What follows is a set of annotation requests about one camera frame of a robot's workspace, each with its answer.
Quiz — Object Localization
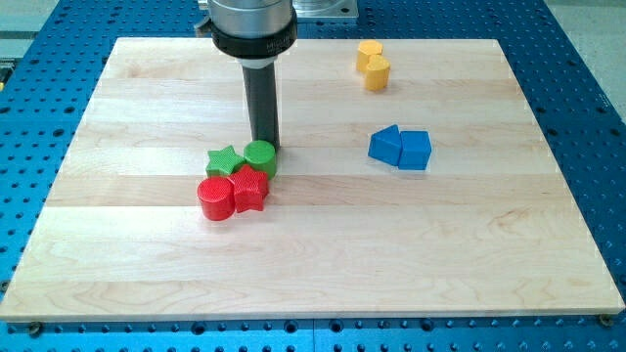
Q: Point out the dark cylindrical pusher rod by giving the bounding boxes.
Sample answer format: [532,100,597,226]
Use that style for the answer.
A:
[243,64,280,150]

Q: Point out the blue cube block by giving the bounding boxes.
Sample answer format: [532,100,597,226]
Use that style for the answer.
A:
[398,131,432,170]

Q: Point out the blue triangular block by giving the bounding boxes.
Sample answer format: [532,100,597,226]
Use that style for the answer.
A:
[368,124,402,166]

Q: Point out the wooden board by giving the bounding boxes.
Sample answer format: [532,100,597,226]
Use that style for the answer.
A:
[1,37,624,322]

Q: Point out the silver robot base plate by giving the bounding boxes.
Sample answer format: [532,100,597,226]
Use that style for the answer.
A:
[292,0,359,20]

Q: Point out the yellow heart block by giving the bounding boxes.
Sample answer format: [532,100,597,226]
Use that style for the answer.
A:
[365,55,390,91]

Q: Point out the yellow hexagon block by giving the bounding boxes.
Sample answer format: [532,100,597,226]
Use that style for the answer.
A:
[356,39,383,72]

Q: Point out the red star block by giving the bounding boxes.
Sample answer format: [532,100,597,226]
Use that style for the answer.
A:
[228,164,269,213]

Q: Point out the green cylinder block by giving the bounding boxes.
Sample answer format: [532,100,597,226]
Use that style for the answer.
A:
[244,140,277,179]

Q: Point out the green star block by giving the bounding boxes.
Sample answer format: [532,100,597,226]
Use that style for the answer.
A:
[205,145,246,177]

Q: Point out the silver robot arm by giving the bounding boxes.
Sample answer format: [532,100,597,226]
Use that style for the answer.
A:
[194,0,297,149]

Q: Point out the red cylinder block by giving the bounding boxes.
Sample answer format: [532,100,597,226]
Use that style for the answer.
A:
[197,176,235,221]

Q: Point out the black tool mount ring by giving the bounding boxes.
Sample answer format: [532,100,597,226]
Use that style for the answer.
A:
[194,10,297,60]

